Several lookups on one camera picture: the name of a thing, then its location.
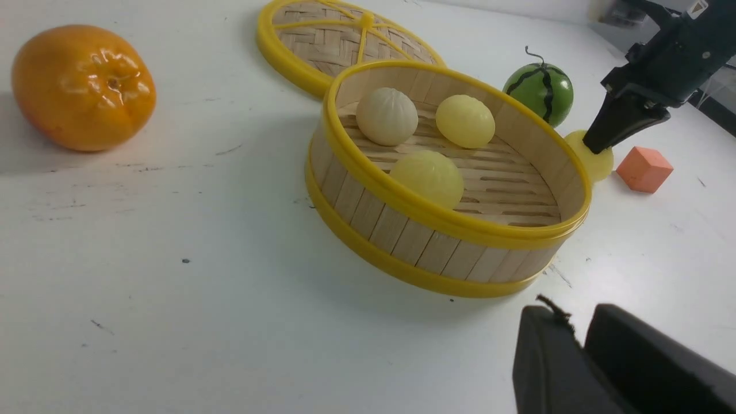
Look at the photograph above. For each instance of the bamboo steamer tray yellow rim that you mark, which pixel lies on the bamboo steamer tray yellow rim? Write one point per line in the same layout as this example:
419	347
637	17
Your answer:
526	192

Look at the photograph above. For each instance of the orange plastic tangerine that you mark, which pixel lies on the orange plastic tangerine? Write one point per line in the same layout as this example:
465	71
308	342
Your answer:
83	87

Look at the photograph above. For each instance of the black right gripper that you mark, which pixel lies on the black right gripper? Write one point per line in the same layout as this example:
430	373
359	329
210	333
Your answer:
688	49

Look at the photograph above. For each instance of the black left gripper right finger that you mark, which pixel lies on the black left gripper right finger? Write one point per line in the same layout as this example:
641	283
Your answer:
653	372

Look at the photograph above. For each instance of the white bun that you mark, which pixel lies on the white bun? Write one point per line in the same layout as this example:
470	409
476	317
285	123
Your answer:
387	116

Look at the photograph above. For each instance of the woven bamboo steamer lid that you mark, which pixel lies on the woven bamboo steamer lid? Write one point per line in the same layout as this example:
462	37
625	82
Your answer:
311	42

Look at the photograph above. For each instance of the yellow bun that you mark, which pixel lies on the yellow bun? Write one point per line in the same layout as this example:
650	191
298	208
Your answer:
597	165
432	176
465	121

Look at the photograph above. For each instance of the orange foam cube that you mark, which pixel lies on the orange foam cube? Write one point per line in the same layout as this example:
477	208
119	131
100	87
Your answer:
644	169

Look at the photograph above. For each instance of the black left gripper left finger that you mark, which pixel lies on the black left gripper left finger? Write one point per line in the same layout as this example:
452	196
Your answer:
551	371

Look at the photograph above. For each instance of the green toy watermelon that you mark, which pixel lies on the green toy watermelon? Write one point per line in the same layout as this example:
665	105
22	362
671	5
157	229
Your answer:
543	88

